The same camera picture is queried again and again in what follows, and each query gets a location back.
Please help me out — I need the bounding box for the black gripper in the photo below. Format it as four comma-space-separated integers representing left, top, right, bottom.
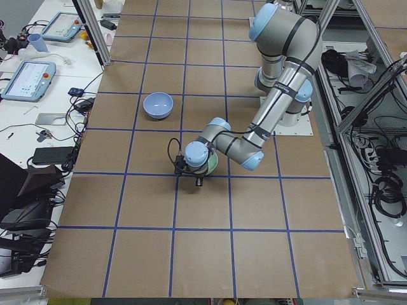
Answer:
186, 166, 208, 186

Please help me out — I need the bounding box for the green bowl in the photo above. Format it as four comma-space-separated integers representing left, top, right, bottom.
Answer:
203, 151, 219, 175

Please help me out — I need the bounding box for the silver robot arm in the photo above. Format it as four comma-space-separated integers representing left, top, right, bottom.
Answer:
183, 3, 323, 186

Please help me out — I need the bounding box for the blue bowl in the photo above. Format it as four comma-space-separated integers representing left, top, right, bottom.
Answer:
143, 92, 174, 119

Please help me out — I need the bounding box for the black monitor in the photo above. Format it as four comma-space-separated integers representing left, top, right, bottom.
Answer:
1, 154, 65, 219

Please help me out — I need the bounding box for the black power adapter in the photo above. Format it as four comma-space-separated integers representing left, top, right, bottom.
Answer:
100, 20, 117, 31

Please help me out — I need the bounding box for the near teach pendant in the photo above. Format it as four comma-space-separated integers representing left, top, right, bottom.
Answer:
1, 60, 57, 102

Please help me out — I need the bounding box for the teach pendant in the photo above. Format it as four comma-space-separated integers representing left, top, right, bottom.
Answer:
1, 60, 57, 102
41, 12, 83, 43

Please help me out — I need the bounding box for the far teach pendant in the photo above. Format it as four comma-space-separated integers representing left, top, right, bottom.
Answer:
41, 12, 83, 43

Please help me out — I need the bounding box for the blue plastic cup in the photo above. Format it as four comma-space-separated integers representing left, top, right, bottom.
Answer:
27, 33, 48, 52

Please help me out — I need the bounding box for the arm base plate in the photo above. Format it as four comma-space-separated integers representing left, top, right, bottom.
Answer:
272, 97, 314, 136

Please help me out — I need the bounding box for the aluminium frame post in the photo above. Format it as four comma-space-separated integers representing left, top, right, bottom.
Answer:
72, 0, 111, 67

